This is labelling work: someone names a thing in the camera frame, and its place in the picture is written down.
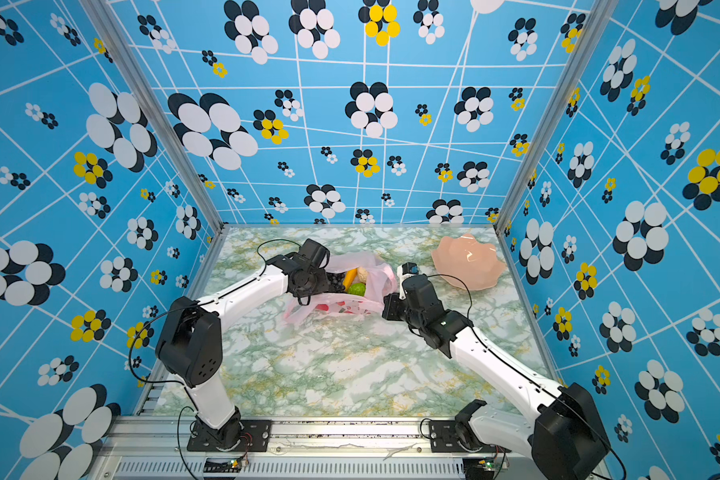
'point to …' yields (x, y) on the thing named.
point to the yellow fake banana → (349, 278)
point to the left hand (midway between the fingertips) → (323, 284)
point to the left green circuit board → (222, 465)
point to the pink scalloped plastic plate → (468, 263)
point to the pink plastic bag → (334, 307)
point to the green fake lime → (357, 289)
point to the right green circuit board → (485, 464)
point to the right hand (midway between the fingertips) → (385, 298)
